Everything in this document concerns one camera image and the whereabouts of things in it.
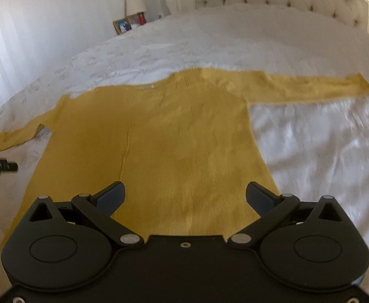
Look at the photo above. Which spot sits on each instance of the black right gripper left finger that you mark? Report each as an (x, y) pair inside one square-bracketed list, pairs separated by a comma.
[(95, 211)]

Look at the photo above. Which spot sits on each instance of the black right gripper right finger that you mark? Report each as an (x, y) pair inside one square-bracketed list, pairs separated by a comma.
[(272, 209)]

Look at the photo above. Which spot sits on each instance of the yellow knit sweater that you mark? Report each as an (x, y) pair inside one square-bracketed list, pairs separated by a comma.
[(183, 146)]

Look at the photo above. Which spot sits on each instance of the white bed cover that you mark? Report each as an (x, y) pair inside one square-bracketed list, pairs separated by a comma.
[(310, 149)]

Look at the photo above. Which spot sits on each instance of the white table lamp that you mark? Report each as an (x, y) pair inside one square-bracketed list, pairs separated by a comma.
[(135, 7)]

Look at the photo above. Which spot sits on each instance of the wooden picture frame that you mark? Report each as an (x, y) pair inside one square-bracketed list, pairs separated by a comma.
[(122, 26)]

